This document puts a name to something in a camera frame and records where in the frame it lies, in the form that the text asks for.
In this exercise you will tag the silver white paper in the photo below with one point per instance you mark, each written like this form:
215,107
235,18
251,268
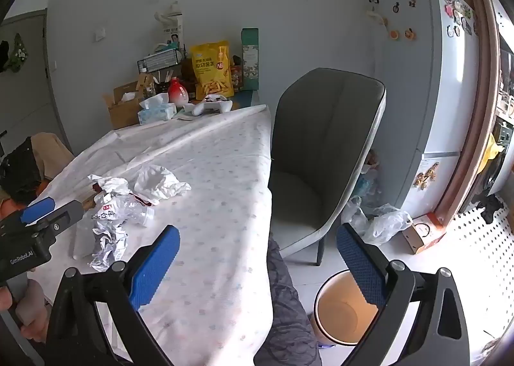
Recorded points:
108,247

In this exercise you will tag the grey upholstered chair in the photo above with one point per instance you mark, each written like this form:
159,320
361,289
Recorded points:
321,129

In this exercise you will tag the black cloth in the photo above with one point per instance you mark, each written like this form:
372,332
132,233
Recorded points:
20,173

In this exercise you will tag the hanging plant decoration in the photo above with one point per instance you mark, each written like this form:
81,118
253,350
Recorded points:
18,53

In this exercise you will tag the beige chair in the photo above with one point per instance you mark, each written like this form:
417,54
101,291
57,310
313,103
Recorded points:
52,153

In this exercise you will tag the blue tissue pack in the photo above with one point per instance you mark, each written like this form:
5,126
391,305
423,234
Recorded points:
156,111

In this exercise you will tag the clear plastic bag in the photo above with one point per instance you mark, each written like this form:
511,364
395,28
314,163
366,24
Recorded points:
385,223
134,211

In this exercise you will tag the brown wooden door frame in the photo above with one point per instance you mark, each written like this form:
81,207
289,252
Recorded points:
478,69

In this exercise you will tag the white dotted tablecloth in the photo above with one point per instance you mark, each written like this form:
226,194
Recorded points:
209,197

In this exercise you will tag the white perforated board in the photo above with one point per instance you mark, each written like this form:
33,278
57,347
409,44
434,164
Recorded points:
482,269

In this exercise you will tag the person's left hand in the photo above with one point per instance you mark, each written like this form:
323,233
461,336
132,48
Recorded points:
34,310

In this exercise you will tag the white refrigerator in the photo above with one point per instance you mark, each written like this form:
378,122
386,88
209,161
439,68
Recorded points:
433,109

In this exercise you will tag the grey door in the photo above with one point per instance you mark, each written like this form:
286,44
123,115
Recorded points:
24,109

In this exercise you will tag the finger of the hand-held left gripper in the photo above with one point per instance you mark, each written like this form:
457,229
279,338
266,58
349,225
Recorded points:
64,215
38,210

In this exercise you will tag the white wrapper with red label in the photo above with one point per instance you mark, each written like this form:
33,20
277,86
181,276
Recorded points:
105,215

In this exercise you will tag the white waste bin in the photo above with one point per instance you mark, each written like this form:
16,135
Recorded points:
341,310

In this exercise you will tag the person's grey trouser leg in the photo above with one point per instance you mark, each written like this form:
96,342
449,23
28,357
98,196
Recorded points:
289,310

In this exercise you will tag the black pen holder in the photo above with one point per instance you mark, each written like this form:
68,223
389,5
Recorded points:
162,85

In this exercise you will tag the red bottle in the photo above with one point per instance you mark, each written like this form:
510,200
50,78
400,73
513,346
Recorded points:
178,91

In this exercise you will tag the white game controller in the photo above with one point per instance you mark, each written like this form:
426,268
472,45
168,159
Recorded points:
209,105

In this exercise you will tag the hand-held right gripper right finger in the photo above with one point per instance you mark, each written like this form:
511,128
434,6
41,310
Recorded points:
361,265

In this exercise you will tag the white paper bag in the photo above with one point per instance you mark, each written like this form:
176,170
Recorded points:
174,31

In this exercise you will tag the white wall switch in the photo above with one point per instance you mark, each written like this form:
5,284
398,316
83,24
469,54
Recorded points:
100,34

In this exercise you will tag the tall green box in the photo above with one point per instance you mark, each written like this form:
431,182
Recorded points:
249,61

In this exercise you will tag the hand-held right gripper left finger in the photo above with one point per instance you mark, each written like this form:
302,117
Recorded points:
154,265

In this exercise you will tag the open cardboard box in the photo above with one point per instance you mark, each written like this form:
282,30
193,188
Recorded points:
122,113

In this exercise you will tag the orange cardboard box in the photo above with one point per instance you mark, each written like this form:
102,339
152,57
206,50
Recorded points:
419,235

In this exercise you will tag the yellow snack bag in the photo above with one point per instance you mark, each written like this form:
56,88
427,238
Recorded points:
211,69

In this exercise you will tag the white tissue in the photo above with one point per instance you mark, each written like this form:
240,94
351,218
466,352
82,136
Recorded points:
162,185

